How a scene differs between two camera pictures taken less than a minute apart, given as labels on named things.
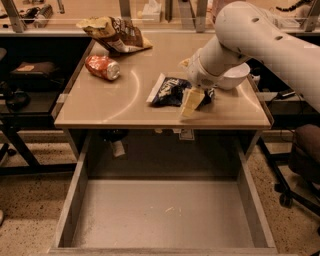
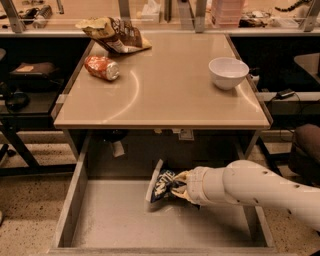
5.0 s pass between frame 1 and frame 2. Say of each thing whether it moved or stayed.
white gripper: moved
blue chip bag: moved
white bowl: stayed
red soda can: stayed
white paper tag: stayed
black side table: stayed
